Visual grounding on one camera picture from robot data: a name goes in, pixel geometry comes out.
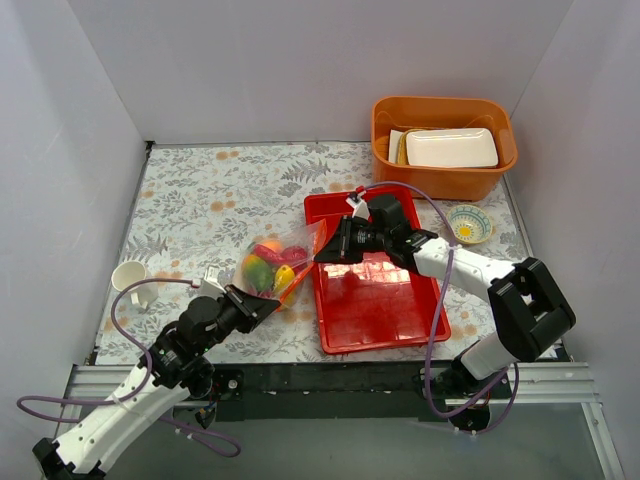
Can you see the white rectangular plate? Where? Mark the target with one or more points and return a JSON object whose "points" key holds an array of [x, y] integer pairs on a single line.
{"points": [[451, 148]]}

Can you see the yellow plates in bin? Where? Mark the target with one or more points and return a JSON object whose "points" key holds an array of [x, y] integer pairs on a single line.
{"points": [[398, 152]]}

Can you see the clear zip top bag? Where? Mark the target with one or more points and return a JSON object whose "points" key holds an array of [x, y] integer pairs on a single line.
{"points": [[312, 237]]}

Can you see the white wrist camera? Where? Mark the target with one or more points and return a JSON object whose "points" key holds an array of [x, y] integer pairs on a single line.
{"points": [[208, 285], [359, 206]]}

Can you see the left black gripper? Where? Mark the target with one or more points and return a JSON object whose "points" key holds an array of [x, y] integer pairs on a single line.
{"points": [[241, 306]]}

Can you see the green orange mango toy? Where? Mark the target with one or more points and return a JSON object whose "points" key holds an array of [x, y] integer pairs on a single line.
{"points": [[257, 273]]}

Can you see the red plastic tray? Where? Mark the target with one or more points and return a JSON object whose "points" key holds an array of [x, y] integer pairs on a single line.
{"points": [[372, 305]]}

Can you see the aluminium frame rail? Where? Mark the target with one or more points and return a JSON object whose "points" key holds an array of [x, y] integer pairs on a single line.
{"points": [[546, 382]]}

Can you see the orange fruit toy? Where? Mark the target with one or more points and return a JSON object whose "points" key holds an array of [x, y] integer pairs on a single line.
{"points": [[273, 245]]}

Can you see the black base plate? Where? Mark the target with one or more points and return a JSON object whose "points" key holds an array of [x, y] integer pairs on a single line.
{"points": [[242, 392]]}

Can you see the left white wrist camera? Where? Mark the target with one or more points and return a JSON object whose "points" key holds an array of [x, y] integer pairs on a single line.
{"points": [[208, 285]]}

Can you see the red pomegranate toy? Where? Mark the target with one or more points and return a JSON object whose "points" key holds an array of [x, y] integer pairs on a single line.
{"points": [[294, 254]]}

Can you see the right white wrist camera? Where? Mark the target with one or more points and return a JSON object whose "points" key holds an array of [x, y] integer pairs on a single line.
{"points": [[359, 206]]}

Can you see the red chili pepper toy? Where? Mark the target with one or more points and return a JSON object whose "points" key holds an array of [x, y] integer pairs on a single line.
{"points": [[268, 255]]}

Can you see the small patterned bowl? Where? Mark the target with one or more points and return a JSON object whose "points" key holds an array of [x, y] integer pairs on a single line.
{"points": [[470, 224]]}

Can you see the white cup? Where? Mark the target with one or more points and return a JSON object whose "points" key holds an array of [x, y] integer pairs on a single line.
{"points": [[130, 272]]}

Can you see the orange plastic bin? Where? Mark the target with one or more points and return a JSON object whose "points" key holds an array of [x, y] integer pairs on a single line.
{"points": [[403, 113]]}

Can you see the yellow corn toy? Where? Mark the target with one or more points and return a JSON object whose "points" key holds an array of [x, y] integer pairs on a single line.
{"points": [[283, 278]]}

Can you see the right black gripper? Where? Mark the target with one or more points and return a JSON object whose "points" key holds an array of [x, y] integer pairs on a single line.
{"points": [[344, 239]]}

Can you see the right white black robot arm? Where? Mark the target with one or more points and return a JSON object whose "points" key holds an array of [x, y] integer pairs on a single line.
{"points": [[529, 310]]}

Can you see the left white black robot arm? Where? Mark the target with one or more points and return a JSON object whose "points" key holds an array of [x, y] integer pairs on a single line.
{"points": [[90, 448]]}

